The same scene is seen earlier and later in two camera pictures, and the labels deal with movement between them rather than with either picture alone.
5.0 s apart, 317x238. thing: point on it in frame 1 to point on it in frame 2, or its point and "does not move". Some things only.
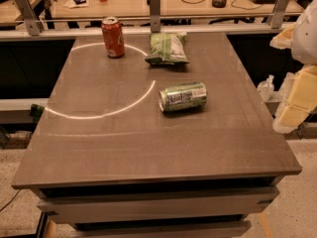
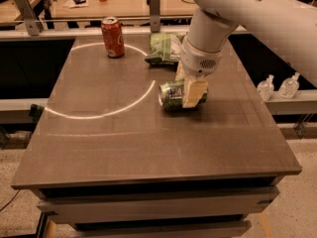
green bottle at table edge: [36, 111] does not move
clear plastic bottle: [266, 87] does not move
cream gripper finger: [283, 39] to [180, 73]
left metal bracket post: [27, 11] does not move
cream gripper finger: [299, 100] to [194, 91]
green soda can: [182, 96] does not move
